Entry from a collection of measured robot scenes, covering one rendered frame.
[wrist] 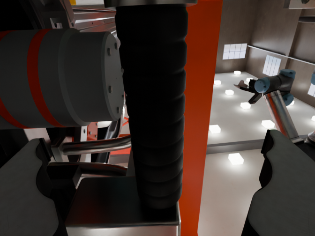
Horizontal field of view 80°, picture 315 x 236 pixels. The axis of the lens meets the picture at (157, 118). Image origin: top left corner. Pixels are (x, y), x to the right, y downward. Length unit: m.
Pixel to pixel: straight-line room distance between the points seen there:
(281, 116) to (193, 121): 0.46
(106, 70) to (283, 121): 0.97
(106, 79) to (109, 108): 0.04
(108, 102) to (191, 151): 0.72
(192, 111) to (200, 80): 0.14
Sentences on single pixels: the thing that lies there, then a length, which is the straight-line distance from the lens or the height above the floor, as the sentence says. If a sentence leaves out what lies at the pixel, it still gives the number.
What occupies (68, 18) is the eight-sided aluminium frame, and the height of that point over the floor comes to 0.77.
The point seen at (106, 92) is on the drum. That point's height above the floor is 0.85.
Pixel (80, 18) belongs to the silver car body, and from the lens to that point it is 0.92.
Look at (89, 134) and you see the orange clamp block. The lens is 0.59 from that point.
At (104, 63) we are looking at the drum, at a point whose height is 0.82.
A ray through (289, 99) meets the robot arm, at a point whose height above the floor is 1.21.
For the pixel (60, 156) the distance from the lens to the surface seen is 0.42.
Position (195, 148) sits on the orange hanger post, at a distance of 0.92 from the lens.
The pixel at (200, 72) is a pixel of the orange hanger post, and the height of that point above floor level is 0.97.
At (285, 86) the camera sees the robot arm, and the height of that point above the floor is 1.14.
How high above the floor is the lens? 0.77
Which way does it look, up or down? 29 degrees up
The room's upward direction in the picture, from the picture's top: 177 degrees clockwise
